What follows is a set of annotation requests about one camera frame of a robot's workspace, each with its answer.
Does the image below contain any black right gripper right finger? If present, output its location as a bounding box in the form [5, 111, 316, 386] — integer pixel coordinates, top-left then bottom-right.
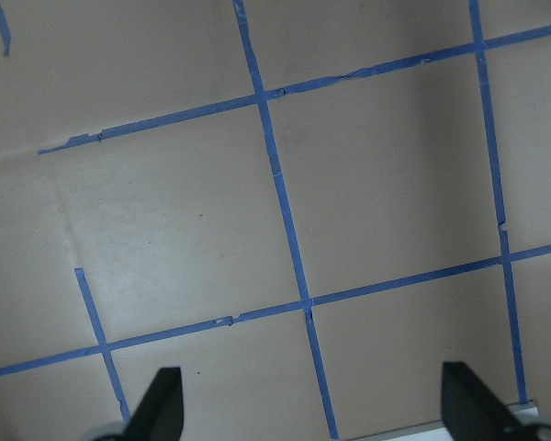
[440, 362, 531, 441]

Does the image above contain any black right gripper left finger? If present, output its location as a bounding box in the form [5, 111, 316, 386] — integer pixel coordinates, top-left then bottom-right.
[123, 367, 185, 440]

